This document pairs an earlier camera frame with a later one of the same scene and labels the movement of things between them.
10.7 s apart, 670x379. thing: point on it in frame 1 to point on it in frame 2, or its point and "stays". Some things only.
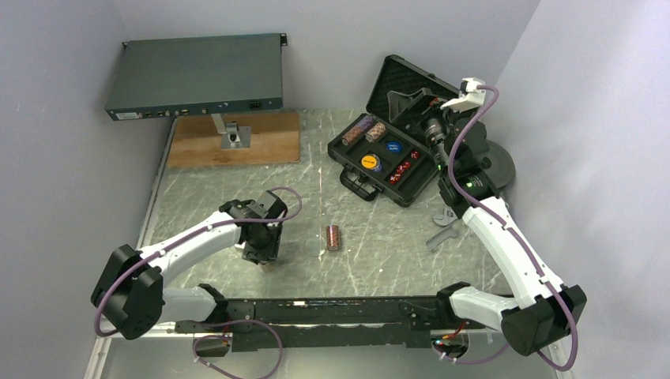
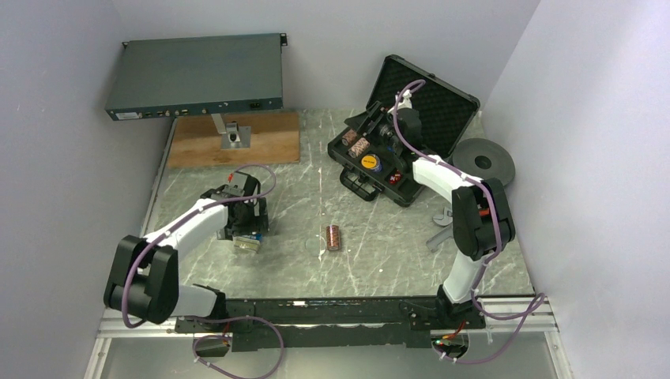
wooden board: x=197 y=142 stays
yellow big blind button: x=369 y=161 stays
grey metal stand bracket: x=233 y=136 stays
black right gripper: x=430 y=108 to x=369 y=117
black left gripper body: x=265 y=246 to x=250 y=223
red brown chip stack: x=333 y=234 stays
